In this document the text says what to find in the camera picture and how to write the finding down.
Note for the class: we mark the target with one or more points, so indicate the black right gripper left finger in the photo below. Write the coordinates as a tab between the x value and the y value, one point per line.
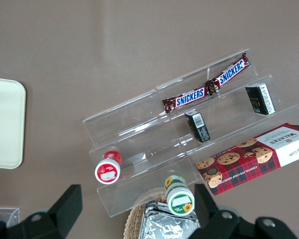
40	224

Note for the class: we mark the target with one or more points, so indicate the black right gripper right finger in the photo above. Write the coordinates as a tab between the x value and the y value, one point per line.
226	224

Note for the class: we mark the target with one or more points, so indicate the light wicker basket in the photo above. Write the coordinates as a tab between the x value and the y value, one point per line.
133	224

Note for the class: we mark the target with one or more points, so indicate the cream plastic tray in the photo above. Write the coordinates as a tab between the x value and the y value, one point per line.
5	124

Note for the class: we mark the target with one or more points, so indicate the clear acrylic bottle rack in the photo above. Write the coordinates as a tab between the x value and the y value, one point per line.
5	214

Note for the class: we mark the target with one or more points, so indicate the green lidded yogurt cup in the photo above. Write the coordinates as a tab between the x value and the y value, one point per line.
180	199

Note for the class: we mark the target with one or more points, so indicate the Walkers tartan cookie box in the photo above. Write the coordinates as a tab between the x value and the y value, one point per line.
251	159

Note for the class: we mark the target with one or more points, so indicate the red lidded yogurt cup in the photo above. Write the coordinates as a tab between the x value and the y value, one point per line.
108	169

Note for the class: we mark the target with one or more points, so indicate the small black box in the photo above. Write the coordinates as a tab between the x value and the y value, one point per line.
260	99
198	125

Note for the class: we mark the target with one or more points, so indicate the clear acrylic stepped display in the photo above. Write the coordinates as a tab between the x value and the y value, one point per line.
139	139

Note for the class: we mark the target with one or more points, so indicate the Snickers chocolate bar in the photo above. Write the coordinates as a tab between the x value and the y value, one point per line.
189	98
230	72

